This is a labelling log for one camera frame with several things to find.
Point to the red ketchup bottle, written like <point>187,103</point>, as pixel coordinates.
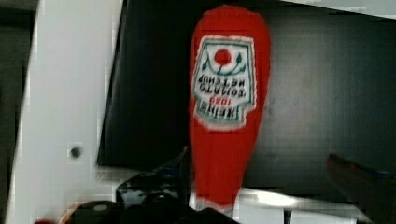
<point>230,70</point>

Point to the silver black toaster oven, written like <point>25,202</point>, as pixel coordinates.
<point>331,91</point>

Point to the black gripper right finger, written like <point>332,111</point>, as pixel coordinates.
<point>370,190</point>

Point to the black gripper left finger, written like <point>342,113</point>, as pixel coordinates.
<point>172,178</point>

